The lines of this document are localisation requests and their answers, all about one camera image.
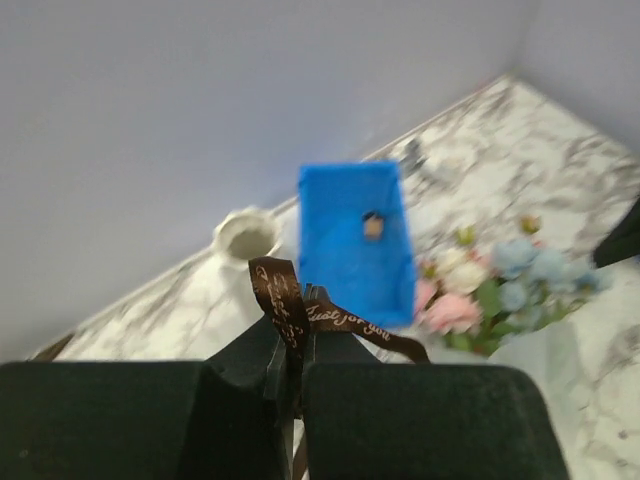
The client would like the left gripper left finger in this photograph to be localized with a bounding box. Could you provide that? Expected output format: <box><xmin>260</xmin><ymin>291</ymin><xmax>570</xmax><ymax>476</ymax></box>
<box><xmin>1</xmin><ymin>318</ymin><xmax>290</xmax><ymax>479</ymax></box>

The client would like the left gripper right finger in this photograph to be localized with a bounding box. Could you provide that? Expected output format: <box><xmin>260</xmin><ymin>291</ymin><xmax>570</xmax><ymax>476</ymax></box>
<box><xmin>299</xmin><ymin>284</ymin><xmax>571</xmax><ymax>480</ymax></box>

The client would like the brown ribbon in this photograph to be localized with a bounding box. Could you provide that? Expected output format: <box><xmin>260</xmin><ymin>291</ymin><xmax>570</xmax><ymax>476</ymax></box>
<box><xmin>249</xmin><ymin>257</ymin><xmax>432</xmax><ymax>479</ymax></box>

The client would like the white ribbed ceramic vase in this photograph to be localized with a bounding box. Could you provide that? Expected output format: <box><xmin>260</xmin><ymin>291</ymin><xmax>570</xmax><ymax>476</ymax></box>
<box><xmin>212</xmin><ymin>206</ymin><xmax>282</xmax><ymax>328</ymax></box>

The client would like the blue plastic bin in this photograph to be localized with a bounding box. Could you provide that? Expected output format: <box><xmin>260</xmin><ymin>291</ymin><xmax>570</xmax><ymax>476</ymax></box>
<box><xmin>298</xmin><ymin>161</ymin><xmax>416</xmax><ymax>329</ymax></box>

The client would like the flower bouquet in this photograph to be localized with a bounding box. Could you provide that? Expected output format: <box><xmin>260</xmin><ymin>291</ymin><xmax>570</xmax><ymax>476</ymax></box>
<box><xmin>415</xmin><ymin>218</ymin><xmax>639</xmax><ymax>479</ymax></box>

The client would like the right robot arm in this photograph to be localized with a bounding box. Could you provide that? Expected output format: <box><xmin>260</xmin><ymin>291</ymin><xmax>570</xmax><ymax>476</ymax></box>
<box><xmin>592</xmin><ymin>199</ymin><xmax>640</xmax><ymax>268</ymax></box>

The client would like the small block in bin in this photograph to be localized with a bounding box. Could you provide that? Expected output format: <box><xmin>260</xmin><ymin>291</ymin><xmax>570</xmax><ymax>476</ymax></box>
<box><xmin>362</xmin><ymin>211</ymin><xmax>385</xmax><ymax>241</ymax></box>

